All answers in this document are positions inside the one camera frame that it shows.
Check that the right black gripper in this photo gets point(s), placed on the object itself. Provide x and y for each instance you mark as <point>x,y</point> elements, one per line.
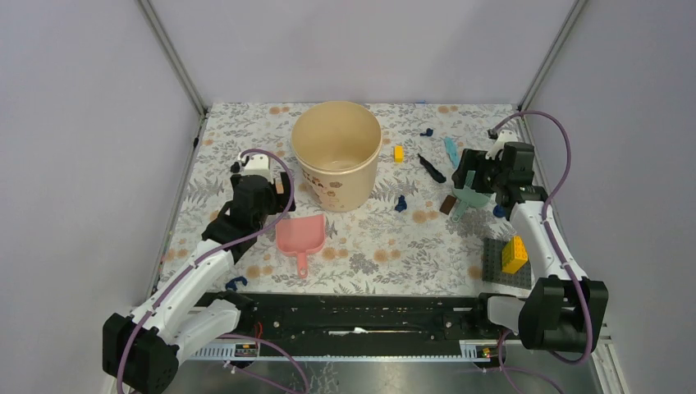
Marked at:
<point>473,160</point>

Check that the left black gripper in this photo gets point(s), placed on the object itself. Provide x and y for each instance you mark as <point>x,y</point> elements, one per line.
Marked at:
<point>280,200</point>

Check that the green hand brush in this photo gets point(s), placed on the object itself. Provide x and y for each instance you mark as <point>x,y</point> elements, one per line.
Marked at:
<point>468,198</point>

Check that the pink plastic dustpan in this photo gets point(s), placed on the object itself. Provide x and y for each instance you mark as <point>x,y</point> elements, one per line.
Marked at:
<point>300,237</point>

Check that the black paper strip scrap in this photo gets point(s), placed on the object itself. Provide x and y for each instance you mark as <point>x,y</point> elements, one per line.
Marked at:
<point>436,175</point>

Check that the dark blue paper scrap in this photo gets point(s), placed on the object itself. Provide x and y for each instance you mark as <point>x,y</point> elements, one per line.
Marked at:
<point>401,204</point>

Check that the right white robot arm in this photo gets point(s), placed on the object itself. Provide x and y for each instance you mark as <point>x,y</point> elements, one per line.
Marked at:
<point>564,311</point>

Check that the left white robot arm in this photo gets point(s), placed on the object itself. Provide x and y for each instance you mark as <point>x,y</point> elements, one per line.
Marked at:
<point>144,349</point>

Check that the brown wooden block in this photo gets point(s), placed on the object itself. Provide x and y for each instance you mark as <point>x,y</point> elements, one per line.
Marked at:
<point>448,204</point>

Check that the teal paper scrap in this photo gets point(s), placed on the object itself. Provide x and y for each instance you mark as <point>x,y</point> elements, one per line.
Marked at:
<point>451,151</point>

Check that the yellow lego brick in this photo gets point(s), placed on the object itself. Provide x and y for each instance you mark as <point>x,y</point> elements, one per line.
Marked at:
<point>513,256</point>

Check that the grey lego baseplate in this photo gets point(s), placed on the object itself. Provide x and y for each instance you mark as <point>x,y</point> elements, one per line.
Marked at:
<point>492,268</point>

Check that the beige plastic bucket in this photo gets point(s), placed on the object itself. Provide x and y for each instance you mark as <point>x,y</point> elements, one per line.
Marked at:
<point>337,145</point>

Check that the floral table cloth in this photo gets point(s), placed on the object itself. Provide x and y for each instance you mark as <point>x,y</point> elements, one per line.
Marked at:
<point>385,233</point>

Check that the small yellow block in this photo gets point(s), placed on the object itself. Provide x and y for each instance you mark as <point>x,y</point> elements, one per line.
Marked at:
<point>398,154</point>

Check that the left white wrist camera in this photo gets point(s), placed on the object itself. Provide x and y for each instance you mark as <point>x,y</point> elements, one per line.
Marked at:
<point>255,164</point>

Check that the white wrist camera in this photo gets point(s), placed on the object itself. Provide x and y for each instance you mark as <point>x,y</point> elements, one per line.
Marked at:
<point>255,164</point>
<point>500,138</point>

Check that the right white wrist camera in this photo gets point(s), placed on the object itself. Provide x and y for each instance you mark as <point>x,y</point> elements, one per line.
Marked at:
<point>500,138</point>

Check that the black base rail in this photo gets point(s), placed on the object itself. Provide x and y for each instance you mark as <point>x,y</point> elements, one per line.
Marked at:
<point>362,326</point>

